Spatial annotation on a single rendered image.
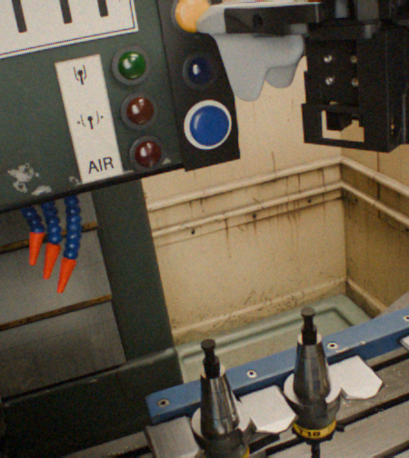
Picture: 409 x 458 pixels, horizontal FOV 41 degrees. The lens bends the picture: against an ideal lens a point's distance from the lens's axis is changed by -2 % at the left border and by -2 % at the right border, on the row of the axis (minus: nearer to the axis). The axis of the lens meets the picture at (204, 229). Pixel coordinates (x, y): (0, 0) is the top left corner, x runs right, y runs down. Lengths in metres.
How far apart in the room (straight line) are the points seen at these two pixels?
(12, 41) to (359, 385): 0.50
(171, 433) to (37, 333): 0.63
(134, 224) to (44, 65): 0.80
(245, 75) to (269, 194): 1.31
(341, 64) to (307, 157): 1.37
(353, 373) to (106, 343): 0.68
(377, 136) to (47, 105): 0.22
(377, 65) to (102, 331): 1.01
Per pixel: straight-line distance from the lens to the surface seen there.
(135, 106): 0.40
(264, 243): 1.72
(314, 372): 0.62
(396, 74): 0.30
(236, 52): 0.36
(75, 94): 0.40
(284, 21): 0.30
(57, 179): 0.41
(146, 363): 1.32
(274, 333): 1.82
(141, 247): 1.19
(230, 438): 0.62
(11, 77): 0.39
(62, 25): 0.39
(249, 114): 1.57
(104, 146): 0.41
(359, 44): 0.29
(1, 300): 1.17
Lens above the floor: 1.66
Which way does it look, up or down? 25 degrees down
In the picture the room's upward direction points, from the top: 9 degrees counter-clockwise
